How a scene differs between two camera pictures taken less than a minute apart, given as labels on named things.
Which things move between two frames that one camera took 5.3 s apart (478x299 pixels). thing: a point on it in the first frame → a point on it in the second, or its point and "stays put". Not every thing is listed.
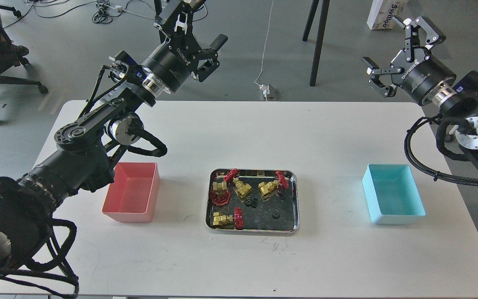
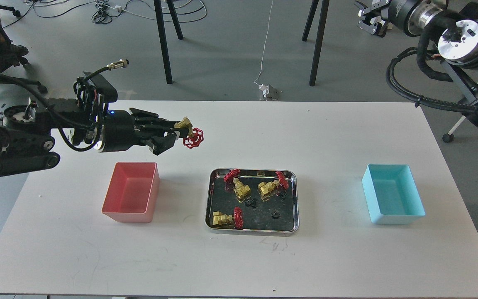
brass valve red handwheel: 220,199 → 196,135
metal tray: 255,204 stays put
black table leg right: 324,15 stays put
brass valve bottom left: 219,219 stays put
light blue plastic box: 392,195 stays put
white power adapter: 265,89 stays put
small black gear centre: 252,203 stays put
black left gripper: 171,64 → 122,131
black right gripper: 418,76 → 408,15
